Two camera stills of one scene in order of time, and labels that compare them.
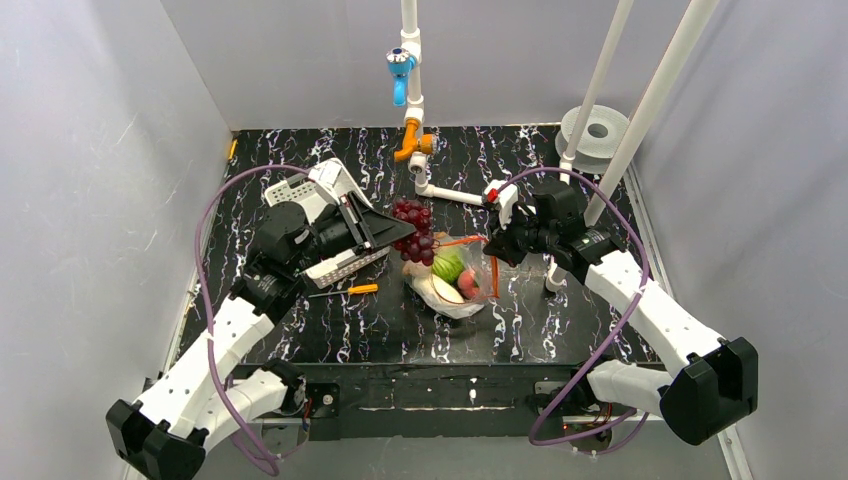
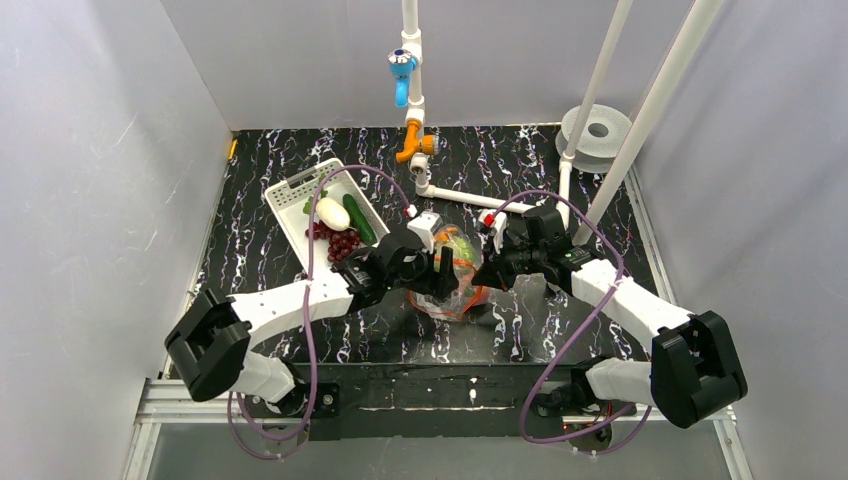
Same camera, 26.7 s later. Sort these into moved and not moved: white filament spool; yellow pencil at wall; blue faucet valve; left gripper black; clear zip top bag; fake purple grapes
Moved: left gripper black; fake purple grapes
Not moved: blue faucet valve; white filament spool; yellow pencil at wall; clear zip top bag
